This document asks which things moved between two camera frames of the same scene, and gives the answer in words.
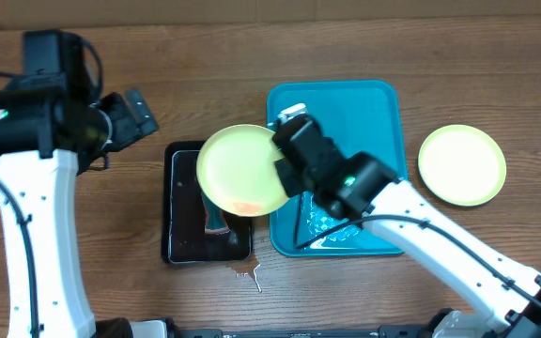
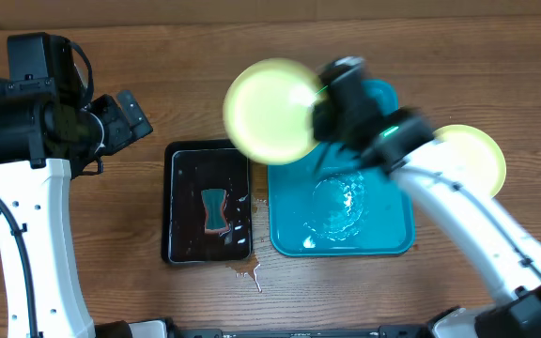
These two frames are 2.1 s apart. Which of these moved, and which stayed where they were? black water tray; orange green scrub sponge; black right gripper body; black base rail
Moved: black right gripper body
Stayed: black base rail; orange green scrub sponge; black water tray
